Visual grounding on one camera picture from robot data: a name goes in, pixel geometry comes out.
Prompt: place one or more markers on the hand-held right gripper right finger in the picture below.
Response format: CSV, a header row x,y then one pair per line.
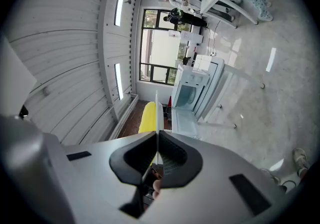
x,y
182,165

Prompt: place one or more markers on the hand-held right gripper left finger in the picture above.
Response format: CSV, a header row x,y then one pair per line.
x,y
132,163

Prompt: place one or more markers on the person's right hand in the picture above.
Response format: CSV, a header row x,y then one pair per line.
x,y
156,188

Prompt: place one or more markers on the long ceiling light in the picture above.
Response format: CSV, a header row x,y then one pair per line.
x,y
118,81
120,5

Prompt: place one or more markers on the low white table black outline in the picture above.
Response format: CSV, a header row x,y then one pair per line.
x,y
217,75

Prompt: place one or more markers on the black bag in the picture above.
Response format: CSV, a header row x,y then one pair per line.
x,y
185,60

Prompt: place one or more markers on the white power strip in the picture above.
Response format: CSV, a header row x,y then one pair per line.
x,y
212,54

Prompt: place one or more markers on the small white side table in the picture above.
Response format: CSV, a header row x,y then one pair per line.
x,y
193,50

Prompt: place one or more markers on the person's white sneaker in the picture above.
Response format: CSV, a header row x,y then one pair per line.
x,y
300,159

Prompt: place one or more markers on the white water dispenser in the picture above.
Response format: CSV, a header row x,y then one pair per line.
x,y
190,36

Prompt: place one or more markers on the black framed window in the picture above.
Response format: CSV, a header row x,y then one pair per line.
x,y
150,21

